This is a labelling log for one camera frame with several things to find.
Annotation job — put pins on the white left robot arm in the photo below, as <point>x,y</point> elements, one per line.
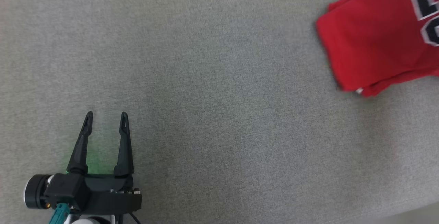
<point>89,220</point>

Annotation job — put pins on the red jersey with white trim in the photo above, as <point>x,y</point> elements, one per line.
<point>374,35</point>

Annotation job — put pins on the black cylindrical wrist camera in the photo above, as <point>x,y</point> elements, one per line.
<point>34,191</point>

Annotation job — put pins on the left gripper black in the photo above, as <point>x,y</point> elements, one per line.
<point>99,196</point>

